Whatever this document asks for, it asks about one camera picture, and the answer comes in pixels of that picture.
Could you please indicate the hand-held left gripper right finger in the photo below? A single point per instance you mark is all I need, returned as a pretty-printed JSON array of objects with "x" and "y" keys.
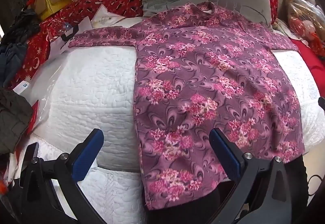
[{"x": 226, "y": 154}]

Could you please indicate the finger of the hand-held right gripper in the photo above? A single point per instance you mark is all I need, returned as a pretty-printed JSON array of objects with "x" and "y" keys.
[{"x": 322, "y": 104}]

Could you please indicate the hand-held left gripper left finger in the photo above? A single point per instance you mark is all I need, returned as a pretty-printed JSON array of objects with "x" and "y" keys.
[{"x": 86, "y": 154}]

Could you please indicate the purple floral shirt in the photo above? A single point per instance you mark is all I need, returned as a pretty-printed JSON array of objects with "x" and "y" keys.
[{"x": 203, "y": 81}]

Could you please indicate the dark clothes heap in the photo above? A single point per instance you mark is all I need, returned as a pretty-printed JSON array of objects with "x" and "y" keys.
[{"x": 17, "y": 33}]

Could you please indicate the plain red cloth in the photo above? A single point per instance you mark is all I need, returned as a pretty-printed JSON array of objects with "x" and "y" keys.
[{"x": 313, "y": 59}]

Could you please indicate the white quilted mattress cover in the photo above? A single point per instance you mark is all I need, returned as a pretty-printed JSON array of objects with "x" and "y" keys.
[{"x": 88, "y": 92}]

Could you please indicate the person's black trouser legs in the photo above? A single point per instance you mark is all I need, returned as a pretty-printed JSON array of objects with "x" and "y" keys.
[{"x": 297, "y": 175}]

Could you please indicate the dark olive garment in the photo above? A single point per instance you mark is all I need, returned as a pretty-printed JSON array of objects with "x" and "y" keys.
[{"x": 12, "y": 117}]

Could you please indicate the plastic bag of toys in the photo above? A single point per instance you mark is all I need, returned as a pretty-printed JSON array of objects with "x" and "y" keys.
[{"x": 304, "y": 21}]

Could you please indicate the clear plastic bag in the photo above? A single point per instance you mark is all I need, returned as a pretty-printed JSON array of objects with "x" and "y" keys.
[{"x": 43, "y": 79}]

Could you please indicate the white paper envelope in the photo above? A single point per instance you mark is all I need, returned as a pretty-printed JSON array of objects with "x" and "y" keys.
[{"x": 108, "y": 17}]

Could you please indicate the yellow box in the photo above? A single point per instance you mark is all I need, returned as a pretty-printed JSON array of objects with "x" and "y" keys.
[{"x": 50, "y": 5}]

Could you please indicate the red patterned bedsheet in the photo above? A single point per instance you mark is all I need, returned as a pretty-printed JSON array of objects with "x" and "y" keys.
[{"x": 119, "y": 0}]

